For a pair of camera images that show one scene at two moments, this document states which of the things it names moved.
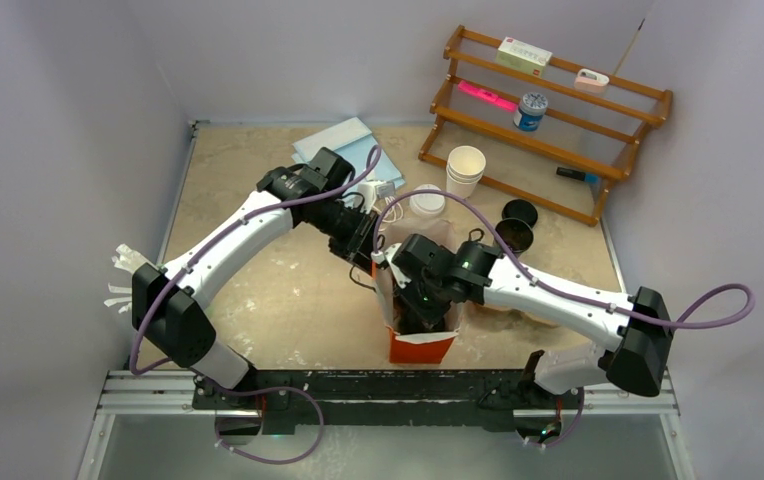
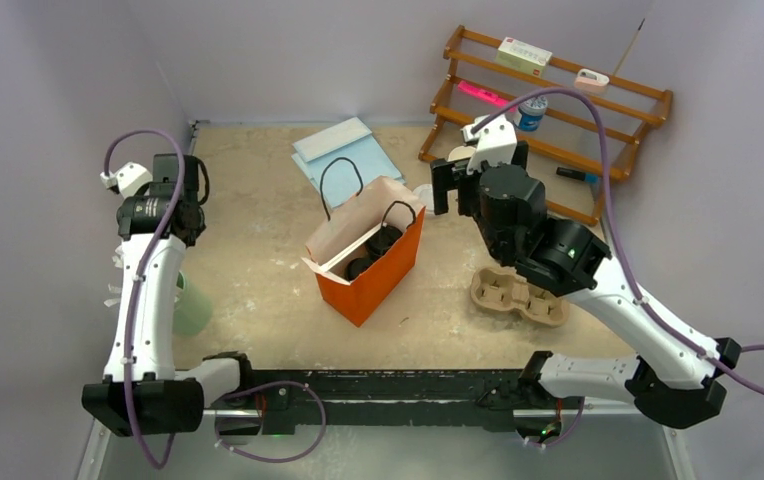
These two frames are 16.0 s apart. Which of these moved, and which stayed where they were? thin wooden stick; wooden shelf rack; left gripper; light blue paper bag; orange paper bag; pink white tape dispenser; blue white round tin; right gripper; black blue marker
Moved: orange paper bag; right gripper; left gripper
Stayed: wooden shelf rack; pink white tape dispenser; thin wooden stick; light blue paper bag; black blue marker; blue white round tin
